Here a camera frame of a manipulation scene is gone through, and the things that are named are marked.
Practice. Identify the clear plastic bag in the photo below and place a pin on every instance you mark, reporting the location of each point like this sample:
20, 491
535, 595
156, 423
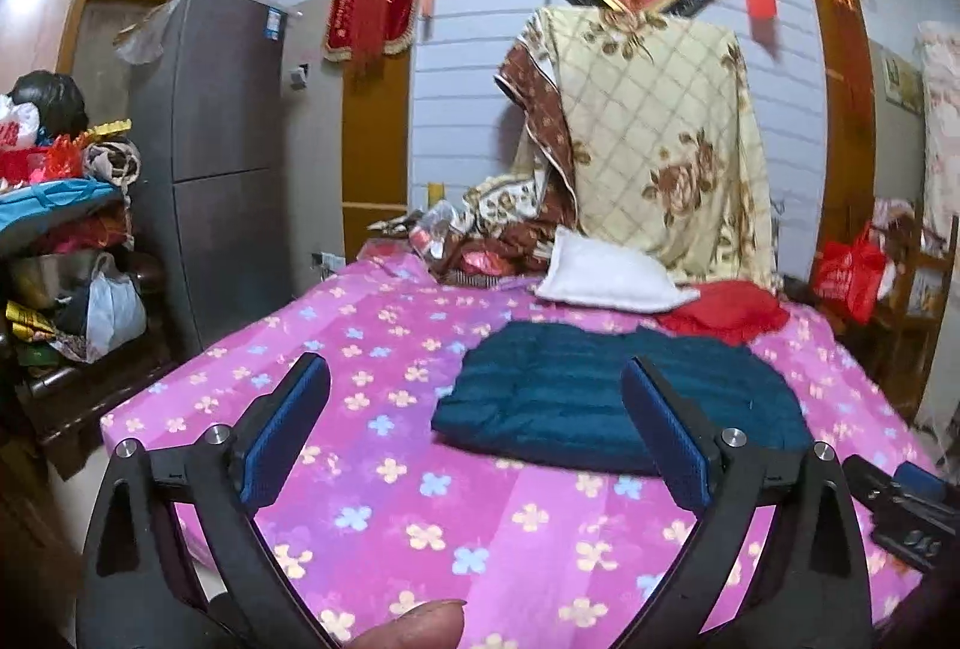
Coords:
435, 229

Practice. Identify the wall switch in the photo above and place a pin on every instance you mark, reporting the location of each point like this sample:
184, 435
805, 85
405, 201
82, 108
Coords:
298, 77

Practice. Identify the red cloth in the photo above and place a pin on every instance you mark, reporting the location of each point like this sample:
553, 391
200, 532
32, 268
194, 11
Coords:
727, 311

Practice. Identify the red plastic bag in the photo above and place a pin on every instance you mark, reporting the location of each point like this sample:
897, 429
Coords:
847, 274

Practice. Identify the brown floral blanket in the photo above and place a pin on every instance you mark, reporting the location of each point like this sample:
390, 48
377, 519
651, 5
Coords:
536, 117

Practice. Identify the white pillow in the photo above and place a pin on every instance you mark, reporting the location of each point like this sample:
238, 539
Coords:
607, 278

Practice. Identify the black helmet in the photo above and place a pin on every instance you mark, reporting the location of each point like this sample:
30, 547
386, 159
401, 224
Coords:
49, 98

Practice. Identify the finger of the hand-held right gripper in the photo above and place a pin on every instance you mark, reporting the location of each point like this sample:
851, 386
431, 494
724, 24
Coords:
870, 484
921, 482

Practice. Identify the pink floral curtain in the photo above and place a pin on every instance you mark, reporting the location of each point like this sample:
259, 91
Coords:
941, 132

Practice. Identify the white plastic bag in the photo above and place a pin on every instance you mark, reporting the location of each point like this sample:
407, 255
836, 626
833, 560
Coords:
116, 311

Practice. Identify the cluttered wooden shelf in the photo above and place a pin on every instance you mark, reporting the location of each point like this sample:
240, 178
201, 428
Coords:
67, 244

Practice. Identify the grey refrigerator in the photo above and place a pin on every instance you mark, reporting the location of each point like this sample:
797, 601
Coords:
217, 132

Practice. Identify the teal puffer jacket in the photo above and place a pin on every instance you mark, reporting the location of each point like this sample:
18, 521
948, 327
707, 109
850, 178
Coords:
547, 394

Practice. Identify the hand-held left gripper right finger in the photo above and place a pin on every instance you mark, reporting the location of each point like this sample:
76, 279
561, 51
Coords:
664, 435

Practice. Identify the wooden chair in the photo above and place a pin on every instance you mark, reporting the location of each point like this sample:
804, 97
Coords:
911, 319

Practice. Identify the bed with pink floral sheet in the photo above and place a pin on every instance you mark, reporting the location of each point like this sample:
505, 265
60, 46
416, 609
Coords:
390, 469

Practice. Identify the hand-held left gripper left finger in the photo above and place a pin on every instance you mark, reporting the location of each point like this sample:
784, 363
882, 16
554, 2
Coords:
289, 428

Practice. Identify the small framed wall picture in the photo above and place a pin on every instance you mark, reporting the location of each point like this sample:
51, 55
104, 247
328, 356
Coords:
901, 81

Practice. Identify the cream floral quilt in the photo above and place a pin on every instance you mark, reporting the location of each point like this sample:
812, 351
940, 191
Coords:
645, 117

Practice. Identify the person's left hand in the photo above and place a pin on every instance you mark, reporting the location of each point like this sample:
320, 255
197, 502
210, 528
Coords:
409, 626

